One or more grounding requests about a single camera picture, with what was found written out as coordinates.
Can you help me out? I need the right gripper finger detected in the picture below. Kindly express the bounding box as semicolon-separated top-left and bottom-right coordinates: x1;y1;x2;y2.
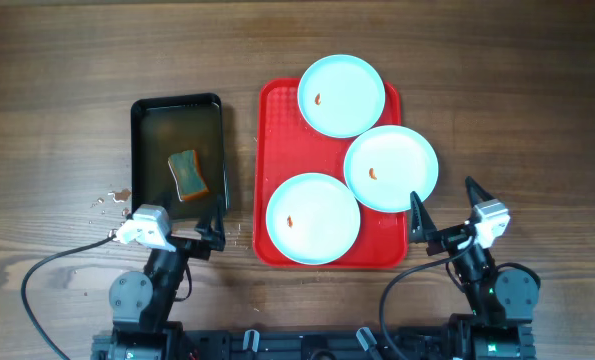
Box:
409;191;437;243
465;176;496;208

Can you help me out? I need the light blue plate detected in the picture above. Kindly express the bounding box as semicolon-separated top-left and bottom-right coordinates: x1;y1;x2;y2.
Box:
265;173;361;266
343;125;439;213
297;54;386;138

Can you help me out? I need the green orange sponge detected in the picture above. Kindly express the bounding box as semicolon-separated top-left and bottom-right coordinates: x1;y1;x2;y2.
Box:
168;150;209;202

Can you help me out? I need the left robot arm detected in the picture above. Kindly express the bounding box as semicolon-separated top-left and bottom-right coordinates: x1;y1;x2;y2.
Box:
91;196;226;360

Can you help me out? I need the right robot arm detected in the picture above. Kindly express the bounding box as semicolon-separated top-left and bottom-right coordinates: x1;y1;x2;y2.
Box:
398;177;541;359

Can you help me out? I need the red plastic tray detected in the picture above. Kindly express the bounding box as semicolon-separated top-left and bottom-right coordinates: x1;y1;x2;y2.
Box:
252;78;408;269

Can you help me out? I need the black water tray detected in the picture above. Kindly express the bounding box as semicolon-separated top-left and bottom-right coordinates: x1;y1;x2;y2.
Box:
130;93;230;222

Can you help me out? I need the right black cable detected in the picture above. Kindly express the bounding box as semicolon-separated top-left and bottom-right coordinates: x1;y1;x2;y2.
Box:
378;237;478;360

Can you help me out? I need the black cable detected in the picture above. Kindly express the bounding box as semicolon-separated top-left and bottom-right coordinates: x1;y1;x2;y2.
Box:
378;237;478;360
20;234;118;360

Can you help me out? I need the left black cable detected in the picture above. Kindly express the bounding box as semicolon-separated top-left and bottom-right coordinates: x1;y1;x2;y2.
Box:
20;234;118;360

